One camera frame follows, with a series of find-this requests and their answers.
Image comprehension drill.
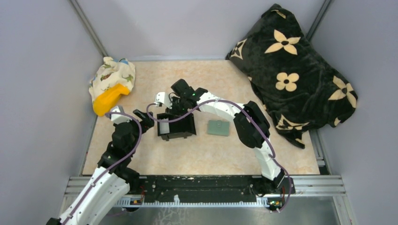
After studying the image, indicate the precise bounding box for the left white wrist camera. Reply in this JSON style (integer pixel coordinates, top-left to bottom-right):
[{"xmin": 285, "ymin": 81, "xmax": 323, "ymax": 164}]
[{"xmin": 109, "ymin": 105, "xmax": 128, "ymax": 124}]

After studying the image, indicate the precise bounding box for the aluminium frame rail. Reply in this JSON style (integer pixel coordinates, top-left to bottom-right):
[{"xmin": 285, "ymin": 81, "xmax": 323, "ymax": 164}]
[{"xmin": 64, "ymin": 175, "xmax": 347, "ymax": 208}]

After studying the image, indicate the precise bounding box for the black plastic box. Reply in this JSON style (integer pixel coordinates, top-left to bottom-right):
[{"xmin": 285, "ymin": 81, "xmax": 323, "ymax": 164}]
[{"xmin": 157, "ymin": 113, "xmax": 197, "ymax": 141}]

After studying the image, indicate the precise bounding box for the black floral blanket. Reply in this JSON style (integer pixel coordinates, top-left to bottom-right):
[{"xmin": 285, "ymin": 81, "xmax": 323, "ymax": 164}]
[{"xmin": 226, "ymin": 4, "xmax": 358, "ymax": 149}]

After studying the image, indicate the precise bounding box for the white card in box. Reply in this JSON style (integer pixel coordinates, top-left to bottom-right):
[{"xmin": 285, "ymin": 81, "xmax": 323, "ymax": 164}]
[{"xmin": 158, "ymin": 122, "xmax": 170, "ymax": 134}]

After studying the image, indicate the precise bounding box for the green card holder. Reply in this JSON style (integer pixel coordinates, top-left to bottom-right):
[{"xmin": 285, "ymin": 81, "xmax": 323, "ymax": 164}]
[{"xmin": 207, "ymin": 120, "xmax": 230, "ymax": 136}]

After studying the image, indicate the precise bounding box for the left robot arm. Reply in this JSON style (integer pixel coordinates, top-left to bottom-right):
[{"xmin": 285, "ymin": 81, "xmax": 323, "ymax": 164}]
[{"xmin": 47, "ymin": 106, "xmax": 154, "ymax": 225}]

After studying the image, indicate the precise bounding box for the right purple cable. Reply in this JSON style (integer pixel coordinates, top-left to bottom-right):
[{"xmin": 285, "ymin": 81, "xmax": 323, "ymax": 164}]
[{"xmin": 146, "ymin": 100, "xmax": 294, "ymax": 213}]

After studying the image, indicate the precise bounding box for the dinosaur print cloth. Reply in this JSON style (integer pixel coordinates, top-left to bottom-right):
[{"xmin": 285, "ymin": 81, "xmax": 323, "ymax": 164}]
[{"xmin": 89, "ymin": 57, "xmax": 136, "ymax": 101}]

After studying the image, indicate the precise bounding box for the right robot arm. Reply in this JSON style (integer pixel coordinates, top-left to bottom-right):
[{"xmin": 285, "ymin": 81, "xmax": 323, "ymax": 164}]
[{"xmin": 168, "ymin": 79, "xmax": 293, "ymax": 195}]

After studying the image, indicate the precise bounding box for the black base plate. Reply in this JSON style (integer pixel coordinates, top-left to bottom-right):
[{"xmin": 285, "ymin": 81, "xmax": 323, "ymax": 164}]
[{"xmin": 128, "ymin": 175, "xmax": 296, "ymax": 203}]

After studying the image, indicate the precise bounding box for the yellow plastic object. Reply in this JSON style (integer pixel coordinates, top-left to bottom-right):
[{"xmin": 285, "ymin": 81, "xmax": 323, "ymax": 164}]
[{"xmin": 92, "ymin": 84, "xmax": 131, "ymax": 117}]

